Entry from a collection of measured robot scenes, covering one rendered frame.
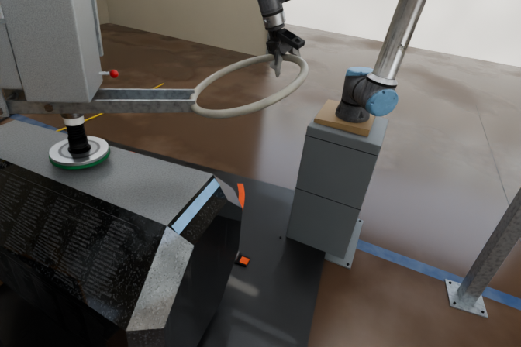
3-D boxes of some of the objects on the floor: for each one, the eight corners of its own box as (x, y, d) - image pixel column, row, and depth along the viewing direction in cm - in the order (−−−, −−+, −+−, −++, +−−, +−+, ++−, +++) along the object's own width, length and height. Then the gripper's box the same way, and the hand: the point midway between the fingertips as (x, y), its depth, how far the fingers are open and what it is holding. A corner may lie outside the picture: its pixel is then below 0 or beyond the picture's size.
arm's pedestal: (299, 199, 265) (319, 97, 222) (363, 221, 250) (398, 118, 207) (275, 240, 225) (295, 126, 182) (350, 269, 210) (391, 152, 167)
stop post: (488, 318, 190) (608, 154, 135) (450, 307, 194) (552, 142, 139) (479, 290, 207) (583, 133, 151) (444, 280, 211) (533, 123, 156)
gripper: (284, 15, 145) (295, 58, 156) (250, 34, 137) (263, 78, 148) (298, 15, 139) (308, 60, 150) (263, 35, 131) (277, 80, 142)
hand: (291, 70), depth 147 cm, fingers open, 14 cm apart
